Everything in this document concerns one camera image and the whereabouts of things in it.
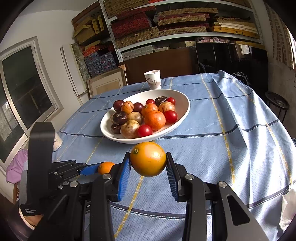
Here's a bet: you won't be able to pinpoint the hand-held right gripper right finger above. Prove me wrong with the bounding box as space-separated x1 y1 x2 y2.
165 152 270 241

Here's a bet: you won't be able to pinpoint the stack of blue patterned boxes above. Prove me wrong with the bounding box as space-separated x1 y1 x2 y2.
82 45 118 78

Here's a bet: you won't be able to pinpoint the white metal shelf unit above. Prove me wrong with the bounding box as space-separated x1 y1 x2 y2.
99 0 264 63

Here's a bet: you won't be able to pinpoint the white leaning board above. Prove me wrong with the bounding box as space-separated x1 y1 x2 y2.
60 44 89 99

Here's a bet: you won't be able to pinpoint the black glossy panel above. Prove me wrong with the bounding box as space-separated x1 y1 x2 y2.
195 42 269 93

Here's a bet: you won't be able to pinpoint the wooden picture frame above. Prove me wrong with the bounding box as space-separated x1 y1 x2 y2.
87 68 128 98

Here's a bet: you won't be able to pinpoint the large tan passion fruit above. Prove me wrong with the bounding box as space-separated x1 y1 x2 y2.
120 120 141 139

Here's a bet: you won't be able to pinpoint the dark object white spiral print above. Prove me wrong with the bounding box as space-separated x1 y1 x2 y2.
231 71 251 85

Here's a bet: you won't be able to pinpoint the patterned curtain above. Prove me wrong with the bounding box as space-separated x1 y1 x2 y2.
265 2 294 67

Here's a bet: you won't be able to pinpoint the white framed window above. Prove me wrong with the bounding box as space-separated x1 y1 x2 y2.
0 36 64 163

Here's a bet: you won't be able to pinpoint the red cherry tomatoes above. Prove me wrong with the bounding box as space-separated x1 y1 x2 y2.
141 103 159 117

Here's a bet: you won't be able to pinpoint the stack of brown boxes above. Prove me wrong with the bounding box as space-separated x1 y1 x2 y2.
72 9 109 45

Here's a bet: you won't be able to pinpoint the dark brown wooden board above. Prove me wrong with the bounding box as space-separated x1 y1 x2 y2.
119 47 199 85

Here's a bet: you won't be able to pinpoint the stack of patterned shelf boxes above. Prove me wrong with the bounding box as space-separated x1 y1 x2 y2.
103 0 260 61

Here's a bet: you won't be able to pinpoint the orange spotted passion fruit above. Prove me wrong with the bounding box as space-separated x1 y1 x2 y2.
158 101 175 113

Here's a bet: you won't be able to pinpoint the white paper cup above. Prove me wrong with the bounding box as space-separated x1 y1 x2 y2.
144 70 162 90

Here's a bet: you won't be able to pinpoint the brown wooden chair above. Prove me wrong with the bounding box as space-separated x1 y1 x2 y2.
13 183 21 202

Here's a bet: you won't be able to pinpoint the white drink can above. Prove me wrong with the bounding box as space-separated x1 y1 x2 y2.
53 132 63 152

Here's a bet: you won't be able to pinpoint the purple cloth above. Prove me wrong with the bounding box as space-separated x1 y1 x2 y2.
6 149 29 183

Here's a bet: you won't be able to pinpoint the black round stool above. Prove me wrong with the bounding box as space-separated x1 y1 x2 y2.
264 91 290 123

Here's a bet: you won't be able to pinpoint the white oval plate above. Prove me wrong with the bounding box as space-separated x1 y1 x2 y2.
100 90 190 144

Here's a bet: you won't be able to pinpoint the pink cloth bundle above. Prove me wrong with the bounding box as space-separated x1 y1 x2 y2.
195 36 232 43

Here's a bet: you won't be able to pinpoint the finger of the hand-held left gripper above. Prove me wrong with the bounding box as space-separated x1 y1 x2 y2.
48 160 100 183

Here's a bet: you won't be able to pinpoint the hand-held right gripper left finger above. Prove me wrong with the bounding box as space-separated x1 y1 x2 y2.
28 152 132 241

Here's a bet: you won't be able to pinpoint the crumpled white tissue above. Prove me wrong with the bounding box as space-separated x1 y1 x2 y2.
279 190 293 232

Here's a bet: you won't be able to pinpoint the large deep orange mandarin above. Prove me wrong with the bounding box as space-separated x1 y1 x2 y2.
144 110 166 131

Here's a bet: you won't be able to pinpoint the marbled leaning panel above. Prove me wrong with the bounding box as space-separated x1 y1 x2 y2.
70 43 92 81

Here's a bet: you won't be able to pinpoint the blue checked tablecloth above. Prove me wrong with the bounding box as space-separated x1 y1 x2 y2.
50 70 296 241

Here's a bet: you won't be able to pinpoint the olive brown passion fruit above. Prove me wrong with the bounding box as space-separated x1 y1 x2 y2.
128 112 143 124

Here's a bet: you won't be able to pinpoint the small yellow orange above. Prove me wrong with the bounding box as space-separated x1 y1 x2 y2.
130 142 167 177
98 161 115 175

